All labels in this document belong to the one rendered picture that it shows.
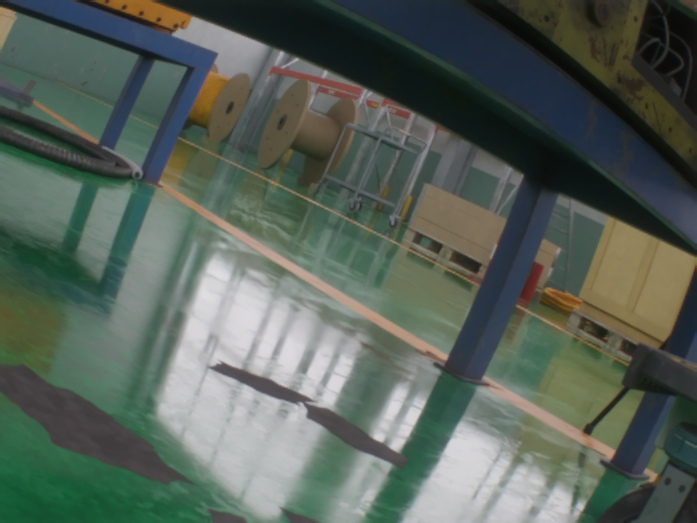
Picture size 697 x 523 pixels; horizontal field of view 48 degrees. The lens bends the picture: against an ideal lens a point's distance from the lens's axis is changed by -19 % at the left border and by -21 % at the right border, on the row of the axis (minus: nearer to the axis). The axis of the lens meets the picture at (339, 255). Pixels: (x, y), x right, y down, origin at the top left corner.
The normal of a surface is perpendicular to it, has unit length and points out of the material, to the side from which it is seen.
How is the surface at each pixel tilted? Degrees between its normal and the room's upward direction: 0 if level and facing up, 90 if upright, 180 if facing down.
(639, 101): 90
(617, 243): 90
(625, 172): 90
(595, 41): 90
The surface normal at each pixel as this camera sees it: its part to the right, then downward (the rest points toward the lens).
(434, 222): -0.74, -0.26
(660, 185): 0.54, 0.30
